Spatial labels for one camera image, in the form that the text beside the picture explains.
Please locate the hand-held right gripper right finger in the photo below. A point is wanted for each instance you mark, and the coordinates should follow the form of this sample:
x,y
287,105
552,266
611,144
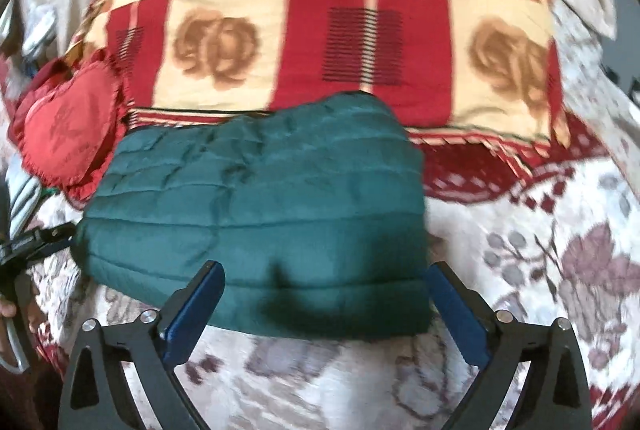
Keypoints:
x,y
457,315

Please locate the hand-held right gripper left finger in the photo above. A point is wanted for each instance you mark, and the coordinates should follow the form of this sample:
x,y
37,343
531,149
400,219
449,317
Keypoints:
x,y
192,312

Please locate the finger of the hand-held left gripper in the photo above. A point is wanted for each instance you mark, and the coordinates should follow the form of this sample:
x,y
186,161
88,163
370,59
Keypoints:
x,y
57,236

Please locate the green quilted jacket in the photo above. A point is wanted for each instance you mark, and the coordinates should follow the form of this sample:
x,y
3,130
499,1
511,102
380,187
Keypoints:
x,y
250,210

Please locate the person's left hand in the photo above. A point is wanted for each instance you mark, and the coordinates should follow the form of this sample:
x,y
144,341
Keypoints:
x,y
34,317

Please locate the striped cloth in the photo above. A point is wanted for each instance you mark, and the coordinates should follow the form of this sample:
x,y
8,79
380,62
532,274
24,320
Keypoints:
x,y
25,202

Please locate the red heart-shaped pillow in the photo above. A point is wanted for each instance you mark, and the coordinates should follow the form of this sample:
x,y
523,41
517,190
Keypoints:
x,y
65,130

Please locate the floral bed sheet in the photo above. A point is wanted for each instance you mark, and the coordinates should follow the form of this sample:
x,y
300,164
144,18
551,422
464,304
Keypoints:
x,y
550,235

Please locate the red cream rose blanket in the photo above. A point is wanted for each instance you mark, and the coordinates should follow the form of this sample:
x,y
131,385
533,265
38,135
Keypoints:
x,y
325,0

